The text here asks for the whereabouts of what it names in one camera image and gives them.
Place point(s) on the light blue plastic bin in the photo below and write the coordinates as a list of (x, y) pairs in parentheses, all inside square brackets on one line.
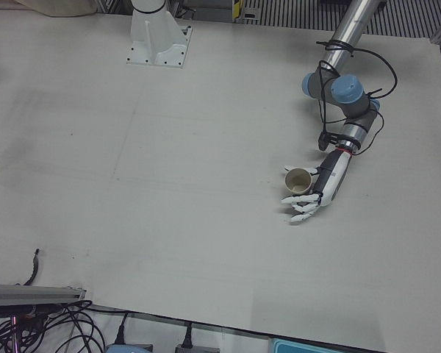
[(327, 346)]

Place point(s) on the aluminium frame rail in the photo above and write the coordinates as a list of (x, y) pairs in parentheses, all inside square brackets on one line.
[(114, 5)]

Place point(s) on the aluminium extrusion post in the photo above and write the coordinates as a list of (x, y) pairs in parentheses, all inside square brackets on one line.
[(33, 293)]

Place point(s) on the beige cloth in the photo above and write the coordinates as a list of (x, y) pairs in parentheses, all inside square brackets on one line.
[(55, 7)]

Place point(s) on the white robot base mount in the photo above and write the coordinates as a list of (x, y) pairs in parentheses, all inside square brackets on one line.
[(147, 36)]

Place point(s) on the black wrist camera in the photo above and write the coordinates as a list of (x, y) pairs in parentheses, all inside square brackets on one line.
[(323, 141)]

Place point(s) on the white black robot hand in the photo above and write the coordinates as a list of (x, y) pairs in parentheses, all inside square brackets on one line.
[(334, 176)]

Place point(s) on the beige paper cup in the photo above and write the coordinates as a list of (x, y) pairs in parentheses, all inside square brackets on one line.
[(297, 180)]

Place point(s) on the yellow black striped marker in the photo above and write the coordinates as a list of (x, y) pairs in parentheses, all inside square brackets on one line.
[(237, 8)]

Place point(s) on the metal tripod rod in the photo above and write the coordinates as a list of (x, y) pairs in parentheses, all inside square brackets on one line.
[(15, 338)]

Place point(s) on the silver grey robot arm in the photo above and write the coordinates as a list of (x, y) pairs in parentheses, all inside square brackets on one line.
[(347, 33)]

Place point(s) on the black slatted grille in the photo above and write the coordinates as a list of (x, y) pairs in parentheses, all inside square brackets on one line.
[(297, 14)]

